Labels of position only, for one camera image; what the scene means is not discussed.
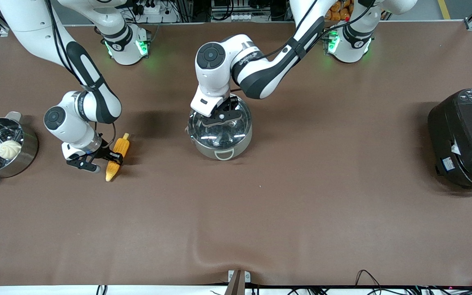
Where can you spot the yellow corn cob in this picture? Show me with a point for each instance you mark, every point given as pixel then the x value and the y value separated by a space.
pixel 113 171

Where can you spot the glass pot lid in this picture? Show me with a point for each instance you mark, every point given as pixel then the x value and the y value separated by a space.
pixel 223 138

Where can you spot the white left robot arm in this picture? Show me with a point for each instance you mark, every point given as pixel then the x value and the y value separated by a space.
pixel 215 80

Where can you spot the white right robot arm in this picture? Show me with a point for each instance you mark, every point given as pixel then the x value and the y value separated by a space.
pixel 27 24

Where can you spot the steel steamer pot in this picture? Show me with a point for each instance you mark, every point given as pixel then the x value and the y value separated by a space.
pixel 25 153

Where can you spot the grey steel cooking pot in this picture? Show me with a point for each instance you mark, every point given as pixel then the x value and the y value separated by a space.
pixel 203 153

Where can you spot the white steamed bun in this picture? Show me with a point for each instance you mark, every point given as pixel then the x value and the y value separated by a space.
pixel 10 149

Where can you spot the small white power strip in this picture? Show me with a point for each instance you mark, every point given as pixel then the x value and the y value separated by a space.
pixel 241 17

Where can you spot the dark equipment rack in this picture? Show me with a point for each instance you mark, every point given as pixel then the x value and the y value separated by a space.
pixel 268 8

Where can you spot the white power strip with plugs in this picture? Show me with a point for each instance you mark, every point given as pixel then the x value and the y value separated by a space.
pixel 154 9

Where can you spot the brown table mat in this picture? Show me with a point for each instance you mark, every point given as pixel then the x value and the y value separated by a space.
pixel 236 225

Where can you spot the orange snack bags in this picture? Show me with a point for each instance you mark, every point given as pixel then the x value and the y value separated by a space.
pixel 336 14

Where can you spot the black rice cooker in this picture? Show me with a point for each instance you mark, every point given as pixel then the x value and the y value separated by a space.
pixel 465 139

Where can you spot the metal table edge bracket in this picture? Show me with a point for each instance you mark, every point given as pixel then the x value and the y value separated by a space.
pixel 239 278

